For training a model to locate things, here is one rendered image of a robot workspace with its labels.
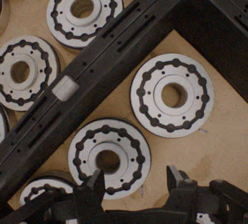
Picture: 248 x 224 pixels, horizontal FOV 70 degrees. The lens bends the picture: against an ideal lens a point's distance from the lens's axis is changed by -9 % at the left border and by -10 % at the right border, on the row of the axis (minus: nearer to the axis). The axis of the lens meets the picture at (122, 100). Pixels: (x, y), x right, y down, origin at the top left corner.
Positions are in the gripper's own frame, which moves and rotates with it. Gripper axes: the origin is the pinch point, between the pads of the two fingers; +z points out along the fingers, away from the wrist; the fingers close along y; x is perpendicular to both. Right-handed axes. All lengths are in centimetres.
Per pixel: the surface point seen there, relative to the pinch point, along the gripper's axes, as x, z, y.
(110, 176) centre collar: -1.8, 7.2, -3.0
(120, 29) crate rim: 12.9, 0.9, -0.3
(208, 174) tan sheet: -4.2, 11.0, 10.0
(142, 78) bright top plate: 9.4, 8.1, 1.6
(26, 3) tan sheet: 23.3, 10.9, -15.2
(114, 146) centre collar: 1.8, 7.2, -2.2
